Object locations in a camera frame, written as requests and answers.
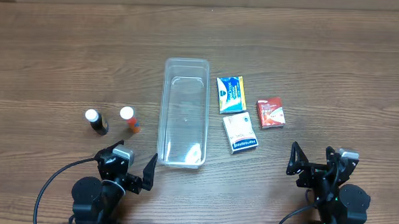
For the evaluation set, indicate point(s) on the white blue Hansaplast box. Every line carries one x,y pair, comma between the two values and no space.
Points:
240,134

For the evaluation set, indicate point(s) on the blue yellow VapoDrops box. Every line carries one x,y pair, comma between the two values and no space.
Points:
231,95

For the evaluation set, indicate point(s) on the clear plastic container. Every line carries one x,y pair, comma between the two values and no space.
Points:
184,113

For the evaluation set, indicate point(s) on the red white small box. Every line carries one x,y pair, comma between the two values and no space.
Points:
270,112

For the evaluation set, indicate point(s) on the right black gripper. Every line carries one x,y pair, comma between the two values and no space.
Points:
314,169

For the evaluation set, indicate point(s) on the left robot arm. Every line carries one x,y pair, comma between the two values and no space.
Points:
95,200

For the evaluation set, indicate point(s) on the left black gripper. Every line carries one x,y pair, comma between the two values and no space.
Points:
126,175

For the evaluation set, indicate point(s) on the black tube white cap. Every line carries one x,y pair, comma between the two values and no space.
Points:
97,121

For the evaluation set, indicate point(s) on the orange tube white cap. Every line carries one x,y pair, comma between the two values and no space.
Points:
127,113

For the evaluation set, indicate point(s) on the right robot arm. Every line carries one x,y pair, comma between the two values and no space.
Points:
336,201

